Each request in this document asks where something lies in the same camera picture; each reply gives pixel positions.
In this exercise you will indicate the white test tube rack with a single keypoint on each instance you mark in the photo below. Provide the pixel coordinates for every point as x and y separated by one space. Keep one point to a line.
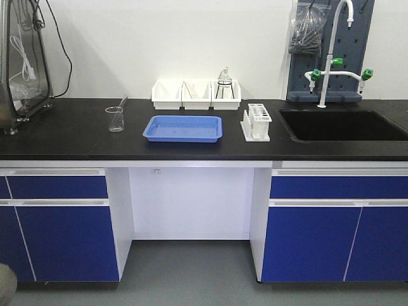
255 123

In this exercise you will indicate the clear glass test tube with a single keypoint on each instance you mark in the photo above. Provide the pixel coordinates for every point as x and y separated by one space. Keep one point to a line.
123 102

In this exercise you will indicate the grey-blue pegboard drying rack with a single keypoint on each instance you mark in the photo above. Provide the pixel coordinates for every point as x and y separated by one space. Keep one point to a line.
350 45

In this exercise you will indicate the blue plastic tray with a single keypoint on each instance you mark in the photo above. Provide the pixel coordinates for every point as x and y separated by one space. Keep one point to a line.
184 128

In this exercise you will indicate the middle white storage bin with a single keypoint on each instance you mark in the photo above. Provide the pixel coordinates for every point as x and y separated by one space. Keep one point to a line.
202 95

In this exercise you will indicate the white storage bin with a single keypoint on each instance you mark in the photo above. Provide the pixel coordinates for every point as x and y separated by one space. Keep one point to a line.
166 94
225 104
202 95

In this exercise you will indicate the right white storage bin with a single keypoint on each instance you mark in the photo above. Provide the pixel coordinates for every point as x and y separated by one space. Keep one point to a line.
225 104

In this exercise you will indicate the glass flask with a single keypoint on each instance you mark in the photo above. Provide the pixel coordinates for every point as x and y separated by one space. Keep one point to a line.
224 81

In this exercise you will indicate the left white storage bin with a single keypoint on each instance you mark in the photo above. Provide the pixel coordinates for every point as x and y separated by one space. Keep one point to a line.
166 94

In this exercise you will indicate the red glass rod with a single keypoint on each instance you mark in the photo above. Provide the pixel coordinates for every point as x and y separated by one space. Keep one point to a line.
189 89

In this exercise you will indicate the clear glass beaker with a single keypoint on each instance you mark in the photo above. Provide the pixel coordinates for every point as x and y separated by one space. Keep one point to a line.
115 119

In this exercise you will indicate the black lab sink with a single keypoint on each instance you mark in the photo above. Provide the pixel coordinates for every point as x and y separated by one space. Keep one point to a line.
335 126

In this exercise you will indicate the white lab faucet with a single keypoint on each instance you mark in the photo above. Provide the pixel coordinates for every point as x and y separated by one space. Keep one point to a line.
313 76

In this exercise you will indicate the right blue cabinet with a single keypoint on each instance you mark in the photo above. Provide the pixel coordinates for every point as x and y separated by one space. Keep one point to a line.
322 228

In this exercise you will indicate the blue cabinet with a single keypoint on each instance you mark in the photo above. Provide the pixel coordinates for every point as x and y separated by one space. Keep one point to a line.
322 228
56 225

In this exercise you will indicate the left blue cabinet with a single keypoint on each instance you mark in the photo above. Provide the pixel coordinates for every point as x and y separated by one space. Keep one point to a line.
56 225

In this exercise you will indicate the plastic bag of pegs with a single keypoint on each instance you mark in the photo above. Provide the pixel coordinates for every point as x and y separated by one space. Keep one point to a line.
306 27

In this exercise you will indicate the steel glass-door appliance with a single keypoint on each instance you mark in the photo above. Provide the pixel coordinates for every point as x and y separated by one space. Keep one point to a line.
25 83

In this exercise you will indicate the black wire tripod stand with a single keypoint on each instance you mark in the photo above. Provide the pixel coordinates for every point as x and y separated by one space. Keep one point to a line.
224 90

